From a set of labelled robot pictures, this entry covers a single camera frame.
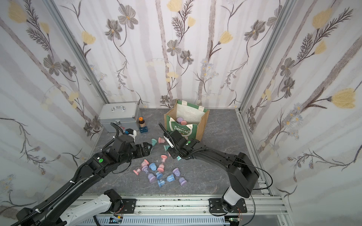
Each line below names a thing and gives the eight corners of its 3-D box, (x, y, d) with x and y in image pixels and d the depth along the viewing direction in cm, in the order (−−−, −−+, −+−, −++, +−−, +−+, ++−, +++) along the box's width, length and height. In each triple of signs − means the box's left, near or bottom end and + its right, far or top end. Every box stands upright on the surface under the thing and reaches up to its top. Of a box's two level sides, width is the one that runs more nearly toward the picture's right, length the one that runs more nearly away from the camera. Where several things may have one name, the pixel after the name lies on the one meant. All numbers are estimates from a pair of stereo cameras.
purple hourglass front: (182, 187, 82) (182, 186, 80) (172, 171, 88) (172, 169, 86) (187, 183, 83) (187, 182, 81) (177, 168, 89) (177, 166, 87)
